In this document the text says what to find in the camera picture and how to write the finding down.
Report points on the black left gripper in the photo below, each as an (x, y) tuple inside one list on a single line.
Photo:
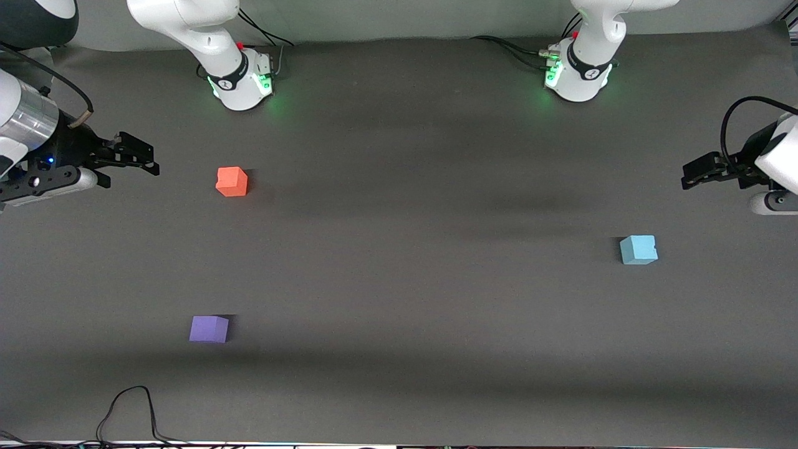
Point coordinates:
[(750, 156)]

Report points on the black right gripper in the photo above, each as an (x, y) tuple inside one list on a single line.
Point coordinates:
[(70, 149)]

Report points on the light blue block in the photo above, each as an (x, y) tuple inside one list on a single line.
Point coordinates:
[(638, 250)]

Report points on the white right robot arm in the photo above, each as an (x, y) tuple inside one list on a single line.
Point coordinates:
[(224, 59)]

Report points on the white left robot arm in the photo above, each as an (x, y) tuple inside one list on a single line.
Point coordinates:
[(589, 68)]

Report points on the orange block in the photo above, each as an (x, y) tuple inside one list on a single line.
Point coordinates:
[(231, 181)]

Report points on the purple block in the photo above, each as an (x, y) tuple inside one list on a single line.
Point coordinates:
[(209, 329)]

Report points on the dark grey table mat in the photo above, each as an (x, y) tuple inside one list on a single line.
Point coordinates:
[(405, 293)]

